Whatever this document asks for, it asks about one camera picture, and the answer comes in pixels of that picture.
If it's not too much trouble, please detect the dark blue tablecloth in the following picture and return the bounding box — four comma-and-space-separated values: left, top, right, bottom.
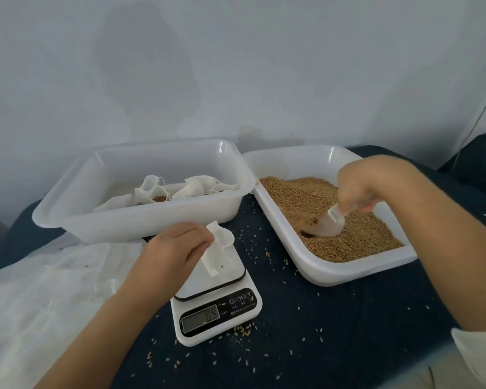
0, 144, 486, 389

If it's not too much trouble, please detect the white digital kitchen scale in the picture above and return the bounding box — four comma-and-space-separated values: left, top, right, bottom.
169, 237, 264, 348

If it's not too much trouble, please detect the person's right forearm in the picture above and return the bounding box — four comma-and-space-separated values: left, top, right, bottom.
379, 162, 486, 334

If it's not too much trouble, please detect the white tray of grain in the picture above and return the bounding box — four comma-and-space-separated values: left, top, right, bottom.
241, 145, 421, 287

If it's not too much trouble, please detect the white sleeve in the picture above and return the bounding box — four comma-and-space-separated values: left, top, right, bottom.
450, 325, 486, 389

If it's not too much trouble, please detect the brown grain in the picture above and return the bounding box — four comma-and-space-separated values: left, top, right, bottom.
259, 176, 405, 264

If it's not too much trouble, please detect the white plastic tub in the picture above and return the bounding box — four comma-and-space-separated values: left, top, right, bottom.
31, 138, 259, 245

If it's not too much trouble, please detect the white mesh bag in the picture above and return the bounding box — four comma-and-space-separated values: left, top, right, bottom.
198, 221, 237, 279

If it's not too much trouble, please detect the person's right hand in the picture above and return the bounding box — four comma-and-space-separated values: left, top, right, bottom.
336, 155, 408, 216

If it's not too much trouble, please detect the person's left hand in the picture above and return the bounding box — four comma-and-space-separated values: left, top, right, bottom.
120, 221, 217, 311

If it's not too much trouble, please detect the pile of white bags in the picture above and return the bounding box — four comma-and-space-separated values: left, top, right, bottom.
0, 233, 149, 389

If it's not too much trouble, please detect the person's left forearm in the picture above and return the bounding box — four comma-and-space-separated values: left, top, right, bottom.
34, 289, 161, 389

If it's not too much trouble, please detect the dark blue covered furniture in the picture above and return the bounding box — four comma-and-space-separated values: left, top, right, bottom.
439, 129, 486, 201

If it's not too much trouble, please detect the clear plastic scoop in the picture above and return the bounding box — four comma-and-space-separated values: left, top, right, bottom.
303, 202, 348, 239

